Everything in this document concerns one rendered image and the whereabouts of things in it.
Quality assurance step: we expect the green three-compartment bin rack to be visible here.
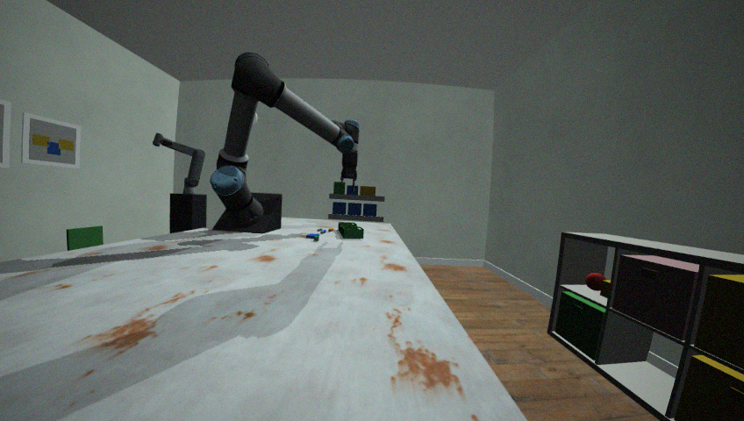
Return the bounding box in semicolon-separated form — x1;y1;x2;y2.
338;222;364;239

